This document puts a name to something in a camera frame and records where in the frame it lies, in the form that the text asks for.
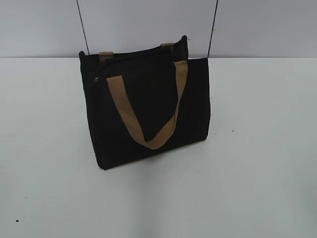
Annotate black tote bag tan handles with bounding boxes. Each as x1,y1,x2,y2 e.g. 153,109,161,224
79,36,211,170

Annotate thin black right cable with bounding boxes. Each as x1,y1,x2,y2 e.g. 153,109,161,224
208,0,220,59

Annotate thin black cable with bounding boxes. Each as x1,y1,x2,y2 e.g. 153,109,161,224
77,0,90,55
208,0,220,59

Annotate thin black left cable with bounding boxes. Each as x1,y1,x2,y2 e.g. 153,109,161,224
77,0,90,55

